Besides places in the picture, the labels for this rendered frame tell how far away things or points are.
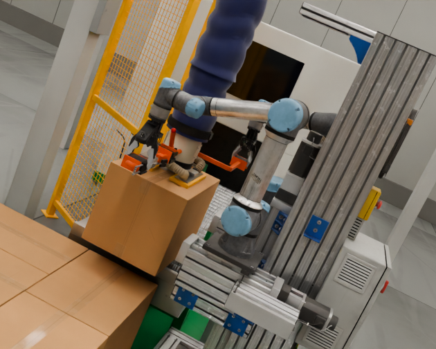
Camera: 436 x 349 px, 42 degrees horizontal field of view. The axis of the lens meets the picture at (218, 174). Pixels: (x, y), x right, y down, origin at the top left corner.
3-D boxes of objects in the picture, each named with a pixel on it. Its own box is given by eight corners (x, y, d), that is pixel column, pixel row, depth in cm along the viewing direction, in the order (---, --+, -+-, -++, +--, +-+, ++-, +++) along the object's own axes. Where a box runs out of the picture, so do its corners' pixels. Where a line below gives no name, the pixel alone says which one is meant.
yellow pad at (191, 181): (188, 169, 302) (192, 161, 301) (205, 178, 300) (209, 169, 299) (168, 180, 269) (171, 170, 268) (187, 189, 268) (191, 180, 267)
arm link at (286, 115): (253, 237, 220) (315, 106, 207) (241, 244, 206) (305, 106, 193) (227, 222, 224) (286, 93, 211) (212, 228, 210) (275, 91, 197)
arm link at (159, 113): (167, 111, 217) (148, 102, 219) (162, 122, 219) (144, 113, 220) (173, 110, 225) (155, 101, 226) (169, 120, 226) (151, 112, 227)
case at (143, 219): (130, 212, 326) (156, 148, 317) (192, 243, 319) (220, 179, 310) (80, 237, 268) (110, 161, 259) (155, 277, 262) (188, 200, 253)
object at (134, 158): (128, 163, 231) (132, 151, 230) (144, 170, 230) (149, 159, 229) (120, 165, 223) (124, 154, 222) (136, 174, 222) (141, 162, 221)
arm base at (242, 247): (255, 252, 236) (265, 231, 234) (248, 263, 221) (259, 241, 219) (223, 235, 238) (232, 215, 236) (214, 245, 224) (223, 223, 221)
